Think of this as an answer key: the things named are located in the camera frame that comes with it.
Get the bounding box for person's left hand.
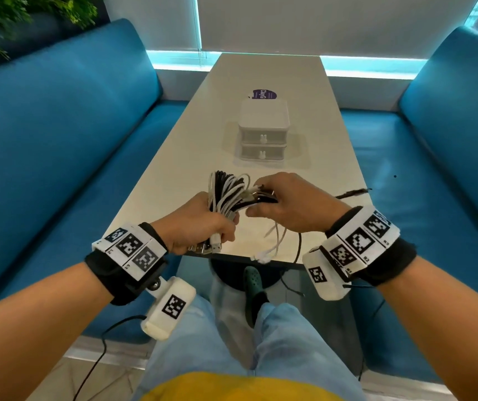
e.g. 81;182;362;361
150;192;241;256

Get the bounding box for person's right hand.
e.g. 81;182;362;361
245;172;353;233

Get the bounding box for bundle of black white cables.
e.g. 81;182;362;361
292;187;373;265

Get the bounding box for white box with drawers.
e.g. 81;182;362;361
238;99;291;163

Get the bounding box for person's right forearm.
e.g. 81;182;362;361
376;256;478;401

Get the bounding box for person's left forearm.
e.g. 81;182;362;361
0;262;114;401

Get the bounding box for person's blue jeans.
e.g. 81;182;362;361
132;294;367;401

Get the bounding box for person's yellow shirt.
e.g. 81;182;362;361
141;371;344;401

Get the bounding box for white table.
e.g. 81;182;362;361
107;53;375;270

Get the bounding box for black marker-tagged left wristband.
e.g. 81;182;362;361
84;222;169;306

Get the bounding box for black marker-tagged wristband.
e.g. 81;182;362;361
84;222;169;306
320;206;418;287

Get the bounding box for black marker-tagged right wristband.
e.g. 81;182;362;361
320;206;418;287

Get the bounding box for round purple sticker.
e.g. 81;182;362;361
247;88;277;101

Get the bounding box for blue leather sofa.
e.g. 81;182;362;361
0;18;189;343
341;25;478;383

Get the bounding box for cyan light strip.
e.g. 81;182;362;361
146;50;428;81

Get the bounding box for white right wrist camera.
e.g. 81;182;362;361
302;246;353;302

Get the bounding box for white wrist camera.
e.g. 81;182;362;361
302;246;353;302
140;276;197;342

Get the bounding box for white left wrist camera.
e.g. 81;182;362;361
140;276;197;342

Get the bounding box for black right camera cord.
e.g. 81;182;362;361
342;282;386;383

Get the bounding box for black camera cord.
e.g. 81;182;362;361
342;282;386;383
72;315;148;401

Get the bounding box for black left camera cord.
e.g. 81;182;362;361
72;315;148;401

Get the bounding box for cyan vertical wall light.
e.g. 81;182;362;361
192;0;203;51

